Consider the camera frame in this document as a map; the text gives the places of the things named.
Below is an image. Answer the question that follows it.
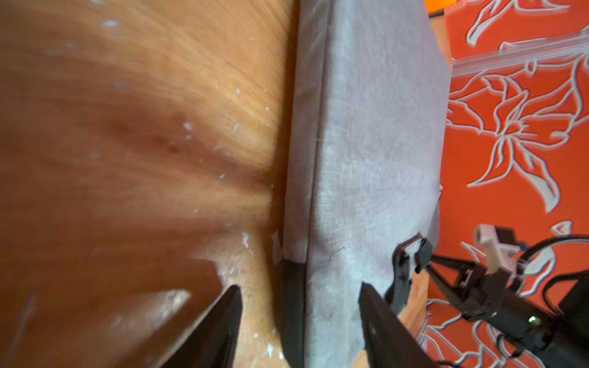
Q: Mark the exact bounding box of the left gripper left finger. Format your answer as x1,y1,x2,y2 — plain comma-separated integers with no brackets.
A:
162,285,243,368

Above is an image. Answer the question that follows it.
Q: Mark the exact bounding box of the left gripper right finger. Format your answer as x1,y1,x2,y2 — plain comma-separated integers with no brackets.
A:
358,283,437,368

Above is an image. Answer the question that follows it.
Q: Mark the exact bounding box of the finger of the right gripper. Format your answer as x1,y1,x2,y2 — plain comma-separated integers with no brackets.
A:
414,238,475,273
426,266,463,306

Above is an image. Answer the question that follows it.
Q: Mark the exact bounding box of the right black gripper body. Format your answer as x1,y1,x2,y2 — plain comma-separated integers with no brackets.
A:
452,264,554,353

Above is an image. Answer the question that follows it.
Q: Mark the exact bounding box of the grey laptop bag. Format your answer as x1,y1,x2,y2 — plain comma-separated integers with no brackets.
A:
280,1,451,367

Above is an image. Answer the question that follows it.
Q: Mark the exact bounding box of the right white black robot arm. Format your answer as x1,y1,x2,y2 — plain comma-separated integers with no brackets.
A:
424,235,588,367

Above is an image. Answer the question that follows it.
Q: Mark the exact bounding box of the orange tool case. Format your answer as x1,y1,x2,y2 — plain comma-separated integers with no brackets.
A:
424,0,459,15

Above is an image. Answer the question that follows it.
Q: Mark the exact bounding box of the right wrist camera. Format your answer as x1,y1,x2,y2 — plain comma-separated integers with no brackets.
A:
474,224,527,275

